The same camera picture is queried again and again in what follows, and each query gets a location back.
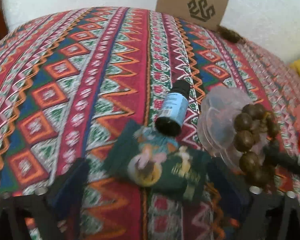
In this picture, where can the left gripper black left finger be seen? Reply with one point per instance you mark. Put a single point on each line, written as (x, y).
(56, 209)

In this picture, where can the small blue label dropper bottle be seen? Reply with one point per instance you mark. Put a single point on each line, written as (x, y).
(173, 110)

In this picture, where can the patterned woven tablecloth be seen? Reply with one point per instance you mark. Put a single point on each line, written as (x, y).
(70, 81)

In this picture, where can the clear plastic round container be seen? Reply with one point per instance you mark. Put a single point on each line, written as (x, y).
(231, 127)

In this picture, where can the brown tuft on table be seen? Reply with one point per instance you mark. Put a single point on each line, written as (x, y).
(230, 35)

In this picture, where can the black fluffy fabric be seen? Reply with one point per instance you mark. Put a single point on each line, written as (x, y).
(274, 156)

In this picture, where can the dark green snack packet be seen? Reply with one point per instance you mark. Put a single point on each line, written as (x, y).
(151, 160)

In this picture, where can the brown cardboard box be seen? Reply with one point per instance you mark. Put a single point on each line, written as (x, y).
(206, 13)

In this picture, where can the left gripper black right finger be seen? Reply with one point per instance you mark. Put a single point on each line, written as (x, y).
(260, 215)

